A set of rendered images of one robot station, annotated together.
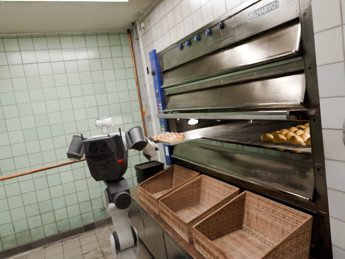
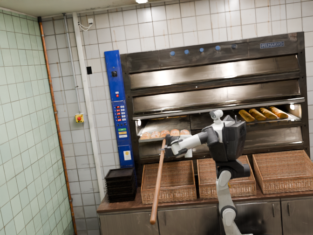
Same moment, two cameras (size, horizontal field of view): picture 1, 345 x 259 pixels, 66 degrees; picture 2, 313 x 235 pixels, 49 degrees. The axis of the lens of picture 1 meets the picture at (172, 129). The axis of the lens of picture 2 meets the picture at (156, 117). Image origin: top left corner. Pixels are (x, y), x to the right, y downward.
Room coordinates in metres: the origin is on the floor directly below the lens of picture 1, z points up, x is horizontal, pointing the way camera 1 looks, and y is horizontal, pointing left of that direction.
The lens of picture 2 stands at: (0.94, 3.23, 1.99)
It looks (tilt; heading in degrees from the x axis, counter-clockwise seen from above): 9 degrees down; 299
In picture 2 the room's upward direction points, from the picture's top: 7 degrees counter-clockwise
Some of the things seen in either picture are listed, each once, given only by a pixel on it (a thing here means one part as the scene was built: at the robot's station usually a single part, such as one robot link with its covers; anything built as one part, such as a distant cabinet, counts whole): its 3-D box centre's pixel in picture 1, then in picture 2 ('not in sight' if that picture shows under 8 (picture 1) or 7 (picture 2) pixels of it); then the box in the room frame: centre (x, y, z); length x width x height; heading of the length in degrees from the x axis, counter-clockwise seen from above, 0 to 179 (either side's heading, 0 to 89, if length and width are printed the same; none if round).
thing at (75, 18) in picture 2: (151, 111); (90, 117); (3.47, 0.23, 1.45); 0.05 x 0.02 x 2.30; 24
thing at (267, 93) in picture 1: (210, 98); (214, 95); (2.20, -0.35, 1.54); 1.79 x 0.11 x 0.19; 24
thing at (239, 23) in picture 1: (206, 40); (210, 53); (2.21, -0.37, 1.99); 1.80 x 0.08 x 0.21; 24
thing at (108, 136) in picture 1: (107, 154); (226, 139); (1.84, 0.47, 1.27); 0.34 x 0.30 x 0.36; 85
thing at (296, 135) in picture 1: (314, 131); (261, 113); (1.85, -0.98, 1.21); 0.61 x 0.48 x 0.06; 114
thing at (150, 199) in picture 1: (167, 186); (168, 181); (2.62, 0.13, 0.72); 0.56 x 0.49 x 0.28; 25
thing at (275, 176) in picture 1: (218, 160); (218, 141); (2.20, -0.35, 1.02); 1.79 x 0.11 x 0.19; 24
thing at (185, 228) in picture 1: (196, 203); (224, 176); (2.08, -0.11, 0.72); 0.56 x 0.49 x 0.28; 23
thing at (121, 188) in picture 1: (117, 191); (232, 168); (1.82, 0.44, 1.00); 0.28 x 0.13 x 0.18; 24
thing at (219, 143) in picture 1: (218, 143); (217, 129); (2.21, -0.37, 1.16); 1.80 x 0.06 x 0.04; 24
